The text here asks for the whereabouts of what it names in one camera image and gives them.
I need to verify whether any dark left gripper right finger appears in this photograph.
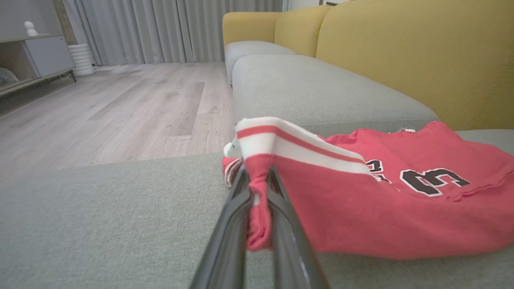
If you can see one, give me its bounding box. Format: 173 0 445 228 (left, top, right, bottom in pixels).
267 165 330 289

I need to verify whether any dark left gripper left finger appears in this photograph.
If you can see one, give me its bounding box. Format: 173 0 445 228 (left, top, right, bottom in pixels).
189 165 252 289

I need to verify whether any red basketball jersey white trim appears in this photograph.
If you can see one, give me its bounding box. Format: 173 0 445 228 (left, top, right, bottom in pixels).
222 116 514 259

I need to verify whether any small grey sofa seat cushion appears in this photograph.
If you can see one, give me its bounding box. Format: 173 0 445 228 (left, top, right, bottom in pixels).
224 40 297 85

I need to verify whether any yellow sofa armrest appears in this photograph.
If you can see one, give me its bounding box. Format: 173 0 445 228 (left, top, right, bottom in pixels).
222 11 281 48

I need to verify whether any grey pleated curtain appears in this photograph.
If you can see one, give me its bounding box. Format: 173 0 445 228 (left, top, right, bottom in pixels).
62 0 284 65

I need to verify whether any small yellow sofa back cushion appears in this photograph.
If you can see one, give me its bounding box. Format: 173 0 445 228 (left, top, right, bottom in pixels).
274 5 334 57

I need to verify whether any white ribbed round container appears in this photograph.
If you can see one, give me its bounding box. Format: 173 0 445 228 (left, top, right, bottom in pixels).
67 43 96 77

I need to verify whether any large yellow sofa back cushion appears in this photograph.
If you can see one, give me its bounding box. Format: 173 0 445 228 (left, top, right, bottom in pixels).
316 0 514 132

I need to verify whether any grey low cabinet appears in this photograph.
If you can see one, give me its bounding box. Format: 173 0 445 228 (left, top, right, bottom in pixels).
0 0 77 97

